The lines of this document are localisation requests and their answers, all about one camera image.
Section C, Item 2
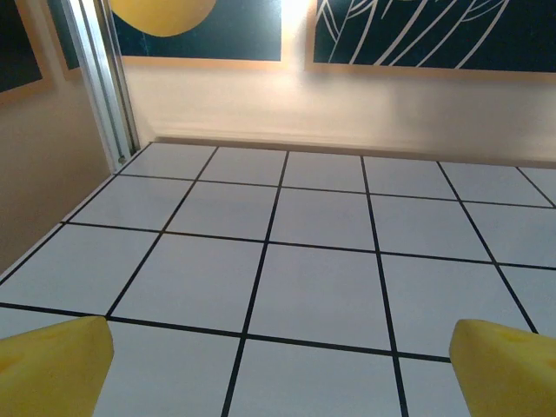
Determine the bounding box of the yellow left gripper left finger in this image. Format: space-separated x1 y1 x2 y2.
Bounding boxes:
0 315 115 417

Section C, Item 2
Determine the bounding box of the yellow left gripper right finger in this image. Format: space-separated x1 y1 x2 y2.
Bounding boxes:
449 319 556 417

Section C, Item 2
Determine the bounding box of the navy panel with leaf outlines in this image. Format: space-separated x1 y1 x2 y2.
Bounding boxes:
312 0 556 73

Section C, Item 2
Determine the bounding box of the navy panel with yellow oval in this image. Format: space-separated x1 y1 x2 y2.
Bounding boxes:
47 0 283 62

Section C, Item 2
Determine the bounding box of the aluminium corner post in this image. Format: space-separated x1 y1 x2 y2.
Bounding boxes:
60 0 142 169

